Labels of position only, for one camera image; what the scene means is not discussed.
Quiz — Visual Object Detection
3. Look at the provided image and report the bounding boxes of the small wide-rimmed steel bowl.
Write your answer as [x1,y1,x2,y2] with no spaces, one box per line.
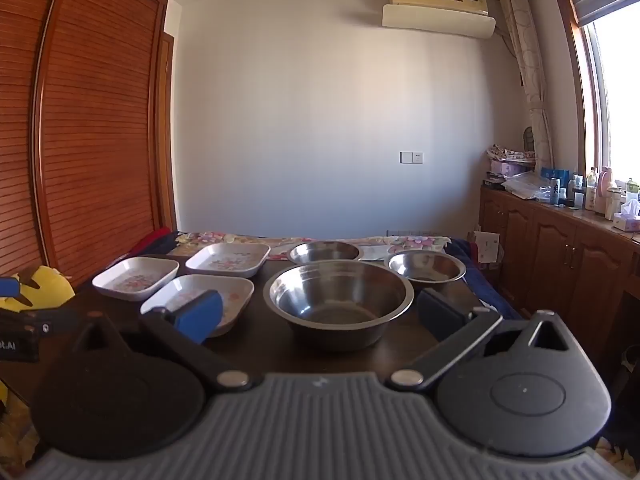
[383,251,467,285]

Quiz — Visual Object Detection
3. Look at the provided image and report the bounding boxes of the medium steel bowl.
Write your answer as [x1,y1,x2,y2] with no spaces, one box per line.
[287,240,362,266]

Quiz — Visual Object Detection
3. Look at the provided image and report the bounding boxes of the wooden sideboard cabinet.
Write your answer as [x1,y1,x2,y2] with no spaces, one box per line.
[479,185,640,361]

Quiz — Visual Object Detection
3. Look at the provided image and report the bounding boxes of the patterned folded cloth pile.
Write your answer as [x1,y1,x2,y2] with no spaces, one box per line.
[487,144,536,162]

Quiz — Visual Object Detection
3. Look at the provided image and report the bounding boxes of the patterned beige curtain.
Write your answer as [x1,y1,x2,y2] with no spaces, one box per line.
[496,0,554,171]

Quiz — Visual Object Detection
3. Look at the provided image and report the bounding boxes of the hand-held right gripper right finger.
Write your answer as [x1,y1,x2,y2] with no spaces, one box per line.
[384,288,572,393]

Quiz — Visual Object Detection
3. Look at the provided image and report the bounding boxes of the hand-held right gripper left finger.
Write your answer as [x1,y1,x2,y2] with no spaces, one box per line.
[72,289,266,393]

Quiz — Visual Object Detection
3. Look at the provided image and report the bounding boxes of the white wall air conditioner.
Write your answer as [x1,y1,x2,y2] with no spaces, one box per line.
[381,0,497,40]

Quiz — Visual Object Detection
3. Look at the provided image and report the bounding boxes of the louvered wooden wardrobe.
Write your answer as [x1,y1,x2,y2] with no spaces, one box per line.
[0,0,177,291]

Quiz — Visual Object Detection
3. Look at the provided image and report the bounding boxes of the clear plastic bags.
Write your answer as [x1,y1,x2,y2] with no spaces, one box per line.
[501,172,552,202]

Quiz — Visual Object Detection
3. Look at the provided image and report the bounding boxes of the large steel bowl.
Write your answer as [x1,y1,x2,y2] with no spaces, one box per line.
[263,261,415,352]

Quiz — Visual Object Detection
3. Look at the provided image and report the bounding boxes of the blue boxes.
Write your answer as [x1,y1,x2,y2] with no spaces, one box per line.
[540,166,571,186]

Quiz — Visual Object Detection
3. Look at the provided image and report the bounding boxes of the white paper bag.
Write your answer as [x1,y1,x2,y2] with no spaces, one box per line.
[472,230,501,266]

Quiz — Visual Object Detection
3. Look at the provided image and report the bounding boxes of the wood-framed window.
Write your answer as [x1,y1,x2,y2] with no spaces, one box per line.
[549,0,640,183]

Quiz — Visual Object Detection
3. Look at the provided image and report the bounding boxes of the yellow cloth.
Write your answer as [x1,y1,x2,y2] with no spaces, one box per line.
[0,266,76,312]

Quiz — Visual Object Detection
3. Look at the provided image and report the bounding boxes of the floral square melamine plate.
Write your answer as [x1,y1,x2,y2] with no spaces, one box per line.
[140,274,255,337]
[185,242,271,279]
[92,256,180,302]

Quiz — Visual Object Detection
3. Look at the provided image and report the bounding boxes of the red cloth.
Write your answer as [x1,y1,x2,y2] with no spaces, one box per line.
[131,228,174,256]

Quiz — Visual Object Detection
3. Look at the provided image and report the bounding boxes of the pink box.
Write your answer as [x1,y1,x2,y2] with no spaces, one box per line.
[491,160,534,177]

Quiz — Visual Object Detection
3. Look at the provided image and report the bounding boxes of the white lotion bottle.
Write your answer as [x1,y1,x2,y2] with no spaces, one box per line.
[585,167,599,212]

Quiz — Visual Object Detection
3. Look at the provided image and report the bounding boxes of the tissue box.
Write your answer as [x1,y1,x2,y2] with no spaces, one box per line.
[614,200,640,233]

